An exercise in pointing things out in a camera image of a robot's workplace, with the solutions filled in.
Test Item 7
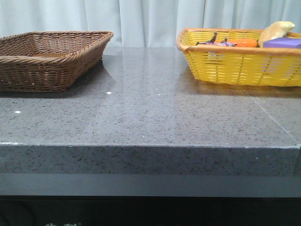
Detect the yellow woven basket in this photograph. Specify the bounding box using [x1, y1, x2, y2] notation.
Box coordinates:
[176, 28, 301, 87]

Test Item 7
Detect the white curtain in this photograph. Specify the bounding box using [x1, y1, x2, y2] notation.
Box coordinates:
[0, 0, 301, 48]

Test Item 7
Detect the beige bread loaf toy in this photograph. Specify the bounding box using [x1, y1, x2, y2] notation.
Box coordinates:
[258, 21, 295, 48]

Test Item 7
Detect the orange carrot toy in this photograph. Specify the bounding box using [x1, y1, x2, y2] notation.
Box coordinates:
[215, 38, 258, 47]

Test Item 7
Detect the brown wicker basket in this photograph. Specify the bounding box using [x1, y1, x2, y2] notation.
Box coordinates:
[0, 31, 114, 93]

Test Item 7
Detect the purple foam block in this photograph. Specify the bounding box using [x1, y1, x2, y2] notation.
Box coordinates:
[263, 37, 301, 48]

